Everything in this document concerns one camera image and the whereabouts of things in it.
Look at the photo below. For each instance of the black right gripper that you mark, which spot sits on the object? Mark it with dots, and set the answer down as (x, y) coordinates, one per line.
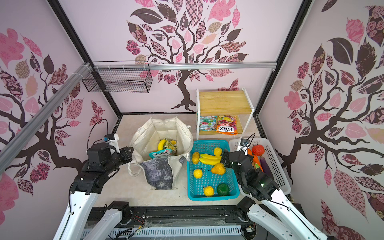
(228, 162)

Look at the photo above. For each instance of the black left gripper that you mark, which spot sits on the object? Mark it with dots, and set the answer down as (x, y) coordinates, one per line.
(127, 154)

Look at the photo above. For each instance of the yellow pear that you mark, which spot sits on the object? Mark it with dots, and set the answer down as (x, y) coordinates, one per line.
(219, 169)

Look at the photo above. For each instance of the yellow banana bunch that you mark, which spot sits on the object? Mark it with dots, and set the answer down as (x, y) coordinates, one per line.
(162, 144)

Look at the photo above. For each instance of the cream canvas grocery bag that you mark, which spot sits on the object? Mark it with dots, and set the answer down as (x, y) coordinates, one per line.
(160, 173)

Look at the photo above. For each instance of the teal striped candy bag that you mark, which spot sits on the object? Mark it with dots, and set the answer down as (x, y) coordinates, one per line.
(160, 154)

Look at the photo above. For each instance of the green candy bag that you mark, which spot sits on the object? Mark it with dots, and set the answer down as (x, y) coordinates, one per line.
(171, 145)

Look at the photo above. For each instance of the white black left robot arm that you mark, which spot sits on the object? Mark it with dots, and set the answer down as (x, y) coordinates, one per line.
(83, 194)

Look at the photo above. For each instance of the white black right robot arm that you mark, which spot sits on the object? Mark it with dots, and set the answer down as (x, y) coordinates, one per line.
(270, 198)

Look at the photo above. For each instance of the orange Fox's candy bag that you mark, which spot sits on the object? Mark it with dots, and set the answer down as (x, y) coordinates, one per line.
(227, 125)

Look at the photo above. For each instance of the lower teal candy bag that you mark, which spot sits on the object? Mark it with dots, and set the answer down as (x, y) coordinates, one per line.
(208, 123)

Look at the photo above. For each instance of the orange carrot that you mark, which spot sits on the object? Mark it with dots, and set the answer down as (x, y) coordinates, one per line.
(257, 163)

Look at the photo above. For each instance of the red tomato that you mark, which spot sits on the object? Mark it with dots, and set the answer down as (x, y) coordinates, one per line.
(258, 150)

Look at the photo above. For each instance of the dark purple eggplant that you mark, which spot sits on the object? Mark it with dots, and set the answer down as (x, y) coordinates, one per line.
(265, 166)

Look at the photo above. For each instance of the yellow lemon top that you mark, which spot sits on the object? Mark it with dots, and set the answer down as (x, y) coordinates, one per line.
(218, 152)

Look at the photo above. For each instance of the white plastic basket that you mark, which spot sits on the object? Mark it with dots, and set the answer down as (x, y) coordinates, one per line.
(274, 164)

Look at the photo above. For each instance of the green avocado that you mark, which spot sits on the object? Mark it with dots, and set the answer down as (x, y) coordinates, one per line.
(223, 189)

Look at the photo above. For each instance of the yellow banana pair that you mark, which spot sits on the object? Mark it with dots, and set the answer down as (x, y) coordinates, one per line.
(209, 159)

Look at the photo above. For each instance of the teal plastic basket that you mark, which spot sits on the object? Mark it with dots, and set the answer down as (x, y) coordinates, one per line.
(195, 186)

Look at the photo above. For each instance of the yellow lemon bottom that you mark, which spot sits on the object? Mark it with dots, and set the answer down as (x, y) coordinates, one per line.
(208, 191)

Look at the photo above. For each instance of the small yellow lemon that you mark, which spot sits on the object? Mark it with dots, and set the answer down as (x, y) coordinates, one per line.
(198, 173)

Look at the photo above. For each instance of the wrinkled yellow mango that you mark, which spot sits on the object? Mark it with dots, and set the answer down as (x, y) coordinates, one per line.
(196, 158)

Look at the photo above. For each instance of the white wood two-tier shelf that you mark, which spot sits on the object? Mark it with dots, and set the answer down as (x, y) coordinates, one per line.
(217, 103)

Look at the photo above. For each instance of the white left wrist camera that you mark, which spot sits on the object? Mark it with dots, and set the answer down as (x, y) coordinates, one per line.
(112, 140)

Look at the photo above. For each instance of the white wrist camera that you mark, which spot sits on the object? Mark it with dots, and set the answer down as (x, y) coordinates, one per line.
(112, 140)
(243, 145)

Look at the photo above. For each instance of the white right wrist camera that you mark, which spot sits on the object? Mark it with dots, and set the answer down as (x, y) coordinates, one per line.
(243, 145)

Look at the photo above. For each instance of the black front rail base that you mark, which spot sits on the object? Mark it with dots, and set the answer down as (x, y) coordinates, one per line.
(192, 212)

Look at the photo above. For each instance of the black wire wall basket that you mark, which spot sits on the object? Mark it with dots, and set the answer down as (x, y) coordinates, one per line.
(119, 77)

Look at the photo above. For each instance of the silver aluminium rail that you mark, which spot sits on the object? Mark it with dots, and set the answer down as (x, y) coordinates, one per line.
(13, 148)

